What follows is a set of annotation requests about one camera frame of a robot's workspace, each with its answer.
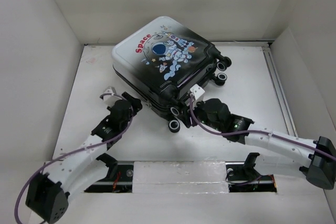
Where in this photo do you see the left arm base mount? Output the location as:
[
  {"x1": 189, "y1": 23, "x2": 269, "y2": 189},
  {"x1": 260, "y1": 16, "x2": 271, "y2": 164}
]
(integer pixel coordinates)
[{"x1": 84, "y1": 154, "x2": 134, "y2": 194}]

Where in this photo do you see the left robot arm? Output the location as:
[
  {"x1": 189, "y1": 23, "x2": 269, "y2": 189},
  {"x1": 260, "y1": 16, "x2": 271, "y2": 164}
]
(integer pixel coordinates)
[{"x1": 25, "y1": 92, "x2": 142, "y2": 223}]

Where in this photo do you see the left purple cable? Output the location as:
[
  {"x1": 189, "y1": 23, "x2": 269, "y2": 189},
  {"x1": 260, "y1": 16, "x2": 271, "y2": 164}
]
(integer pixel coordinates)
[{"x1": 13, "y1": 92, "x2": 133, "y2": 224}]

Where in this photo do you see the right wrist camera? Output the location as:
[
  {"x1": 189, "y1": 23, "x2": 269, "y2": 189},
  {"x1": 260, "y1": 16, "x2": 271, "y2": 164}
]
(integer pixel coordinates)
[{"x1": 190, "y1": 84, "x2": 205, "y2": 102}]

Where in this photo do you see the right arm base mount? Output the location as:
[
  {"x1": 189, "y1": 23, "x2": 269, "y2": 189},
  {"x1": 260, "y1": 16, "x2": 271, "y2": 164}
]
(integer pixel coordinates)
[{"x1": 225, "y1": 153, "x2": 277, "y2": 193}]

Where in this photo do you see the aluminium rail frame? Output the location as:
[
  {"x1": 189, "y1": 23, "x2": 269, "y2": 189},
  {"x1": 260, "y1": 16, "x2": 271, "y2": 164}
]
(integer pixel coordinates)
[{"x1": 80, "y1": 41, "x2": 297, "y2": 135}]

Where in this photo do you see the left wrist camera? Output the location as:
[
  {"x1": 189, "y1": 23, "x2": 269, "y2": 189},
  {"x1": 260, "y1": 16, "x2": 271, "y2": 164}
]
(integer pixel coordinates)
[{"x1": 99, "y1": 87, "x2": 118, "y2": 106}]

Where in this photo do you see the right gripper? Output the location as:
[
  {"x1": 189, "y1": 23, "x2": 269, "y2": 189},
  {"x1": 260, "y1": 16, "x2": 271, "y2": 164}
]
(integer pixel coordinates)
[{"x1": 177, "y1": 96, "x2": 223, "y2": 132}]

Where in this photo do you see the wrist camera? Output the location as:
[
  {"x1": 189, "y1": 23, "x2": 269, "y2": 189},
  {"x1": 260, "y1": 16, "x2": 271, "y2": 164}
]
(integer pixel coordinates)
[
  {"x1": 190, "y1": 84, "x2": 205, "y2": 102},
  {"x1": 99, "y1": 87, "x2": 118, "y2": 106}
]

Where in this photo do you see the black kids suitcase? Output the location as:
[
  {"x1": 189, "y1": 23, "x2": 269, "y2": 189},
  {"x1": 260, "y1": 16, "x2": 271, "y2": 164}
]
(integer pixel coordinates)
[{"x1": 111, "y1": 16, "x2": 232, "y2": 127}]

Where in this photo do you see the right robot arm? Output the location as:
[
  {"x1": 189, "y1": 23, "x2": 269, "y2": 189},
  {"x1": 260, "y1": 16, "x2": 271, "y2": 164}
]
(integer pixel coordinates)
[{"x1": 189, "y1": 95, "x2": 335, "y2": 190}]

